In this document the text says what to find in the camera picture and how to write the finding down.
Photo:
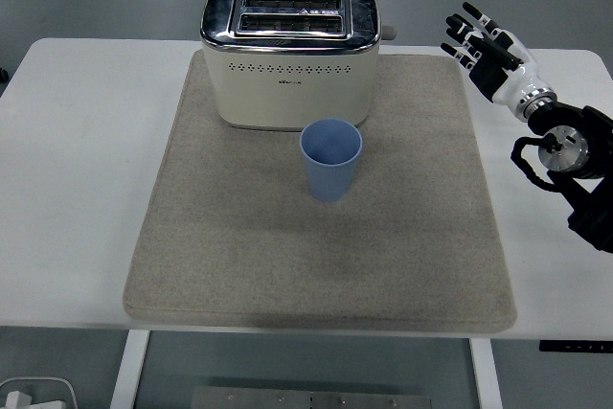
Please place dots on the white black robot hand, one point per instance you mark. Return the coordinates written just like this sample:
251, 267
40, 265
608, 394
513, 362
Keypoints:
519, 76

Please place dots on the light blue ribbed cup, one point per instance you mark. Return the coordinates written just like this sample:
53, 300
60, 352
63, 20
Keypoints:
330, 179

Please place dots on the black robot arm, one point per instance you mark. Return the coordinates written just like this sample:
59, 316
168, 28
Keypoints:
570, 117

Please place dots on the cream toaster with chrome lid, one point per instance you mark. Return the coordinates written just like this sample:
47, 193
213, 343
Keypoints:
287, 97

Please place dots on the black table control panel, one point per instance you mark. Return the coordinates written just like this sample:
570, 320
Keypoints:
574, 347

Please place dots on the beige fabric table mat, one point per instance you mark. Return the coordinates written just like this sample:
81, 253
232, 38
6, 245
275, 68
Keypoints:
287, 260

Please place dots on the white table leg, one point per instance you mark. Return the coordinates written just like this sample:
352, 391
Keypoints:
129, 370
486, 375

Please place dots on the grey metal plate with screws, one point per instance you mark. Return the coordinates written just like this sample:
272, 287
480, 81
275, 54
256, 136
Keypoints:
311, 399

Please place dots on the small black object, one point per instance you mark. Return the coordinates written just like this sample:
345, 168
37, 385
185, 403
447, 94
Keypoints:
3, 74

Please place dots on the white block in bin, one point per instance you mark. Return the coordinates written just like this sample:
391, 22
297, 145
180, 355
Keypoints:
16, 400

